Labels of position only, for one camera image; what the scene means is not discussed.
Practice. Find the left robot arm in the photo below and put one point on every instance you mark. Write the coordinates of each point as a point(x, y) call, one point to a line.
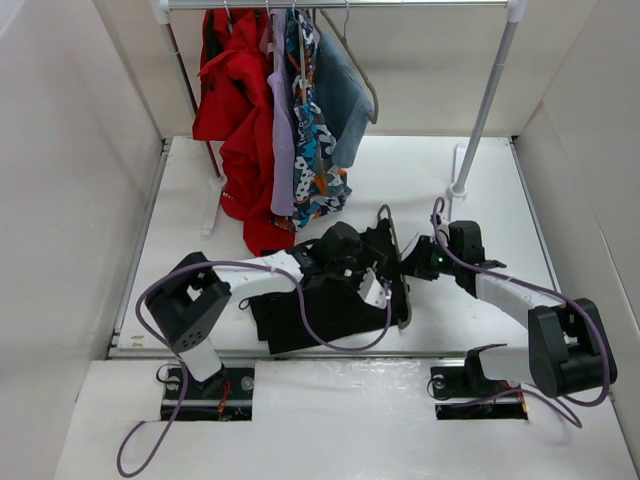
point(187, 303)

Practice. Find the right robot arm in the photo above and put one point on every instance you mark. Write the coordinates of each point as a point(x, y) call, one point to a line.
point(567, 349)

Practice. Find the grey hanger with denim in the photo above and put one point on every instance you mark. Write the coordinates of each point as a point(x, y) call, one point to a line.
point(341, 35)

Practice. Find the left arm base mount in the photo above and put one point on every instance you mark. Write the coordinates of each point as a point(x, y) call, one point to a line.
point(232, 402)

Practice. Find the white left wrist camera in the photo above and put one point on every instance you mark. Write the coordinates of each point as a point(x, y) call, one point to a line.
point(373, 292)

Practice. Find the lilac garment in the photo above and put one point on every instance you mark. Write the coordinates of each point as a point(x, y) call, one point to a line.
point(282, 202)

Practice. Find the colourful patterned shorts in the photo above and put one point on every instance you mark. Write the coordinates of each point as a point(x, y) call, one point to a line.
point(318, 186)

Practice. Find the black trousers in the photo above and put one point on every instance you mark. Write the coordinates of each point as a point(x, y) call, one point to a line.
point(333, 313)

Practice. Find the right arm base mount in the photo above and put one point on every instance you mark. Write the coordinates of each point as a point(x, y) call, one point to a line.
point(458, 396)

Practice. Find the metal clothes rack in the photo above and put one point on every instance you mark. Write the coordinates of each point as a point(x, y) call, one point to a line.
point(464, 154)

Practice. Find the red jacket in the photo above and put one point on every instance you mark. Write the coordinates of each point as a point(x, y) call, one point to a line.
point(236, 109)

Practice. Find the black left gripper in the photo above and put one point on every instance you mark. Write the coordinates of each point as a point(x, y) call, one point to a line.
point(366, 257)

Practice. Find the blue denim shorts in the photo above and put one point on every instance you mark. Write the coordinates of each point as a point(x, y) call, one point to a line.
point(342, 99)

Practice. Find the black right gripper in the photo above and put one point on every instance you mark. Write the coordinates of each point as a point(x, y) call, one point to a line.
point(417, 258)

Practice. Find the white rack left foot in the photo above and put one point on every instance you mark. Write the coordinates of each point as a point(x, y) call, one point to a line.
point(211, 207)

